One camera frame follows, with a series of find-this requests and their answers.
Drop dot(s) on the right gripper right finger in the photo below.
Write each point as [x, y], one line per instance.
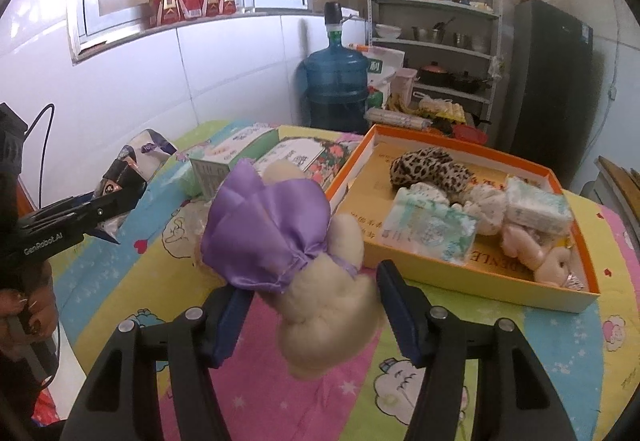
[515, 398]

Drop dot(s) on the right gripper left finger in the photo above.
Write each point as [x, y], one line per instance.
[119, 399]

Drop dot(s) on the black white printed pouch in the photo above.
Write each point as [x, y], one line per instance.
[125, 181]

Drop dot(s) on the green tissue pack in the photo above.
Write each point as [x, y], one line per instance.
[428, 229]

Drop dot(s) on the small tissue pack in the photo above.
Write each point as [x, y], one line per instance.
[529, 206]

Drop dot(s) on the cream bear purple dress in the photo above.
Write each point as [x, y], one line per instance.
[273, 232]

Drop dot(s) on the leopard print scrunchie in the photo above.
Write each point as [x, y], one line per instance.
[431, 165]

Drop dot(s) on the left hand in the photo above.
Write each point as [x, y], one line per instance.
[43, 314]

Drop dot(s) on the pink plush toy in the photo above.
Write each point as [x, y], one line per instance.
[549, 264]

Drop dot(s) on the orange gold shallow box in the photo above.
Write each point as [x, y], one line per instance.
[362, 189]

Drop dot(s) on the green white tissue box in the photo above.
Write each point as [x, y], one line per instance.
[213, 159]

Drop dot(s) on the red plastic basket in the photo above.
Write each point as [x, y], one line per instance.
[470, 134]

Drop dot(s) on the egg tray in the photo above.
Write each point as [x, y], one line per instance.
[440, 108]

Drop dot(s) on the black refrigerator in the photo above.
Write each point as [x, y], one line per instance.
[549, 106]

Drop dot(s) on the blue water jug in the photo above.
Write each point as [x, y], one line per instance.
[337, 81]

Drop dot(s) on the white green rice bag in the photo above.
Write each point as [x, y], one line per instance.
[383, 64]

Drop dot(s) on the grey metal shelf rack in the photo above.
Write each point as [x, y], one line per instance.
[452, 48]

